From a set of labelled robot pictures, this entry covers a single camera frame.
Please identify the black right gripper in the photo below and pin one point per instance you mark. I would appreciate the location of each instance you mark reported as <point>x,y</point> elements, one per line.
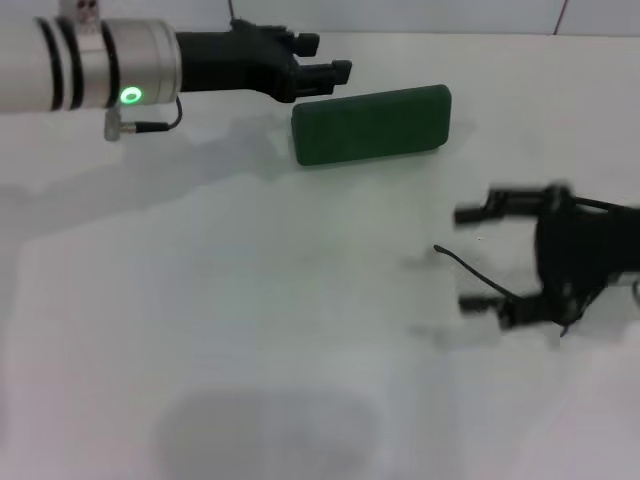
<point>575,250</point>

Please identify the green glasses case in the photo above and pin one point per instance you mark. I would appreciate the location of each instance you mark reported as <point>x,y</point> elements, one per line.
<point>370,125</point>

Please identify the black glasses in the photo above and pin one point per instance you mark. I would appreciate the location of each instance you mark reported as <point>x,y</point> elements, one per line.
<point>470,267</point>

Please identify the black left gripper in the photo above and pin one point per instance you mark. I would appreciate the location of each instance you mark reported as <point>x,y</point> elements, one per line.
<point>225,62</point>

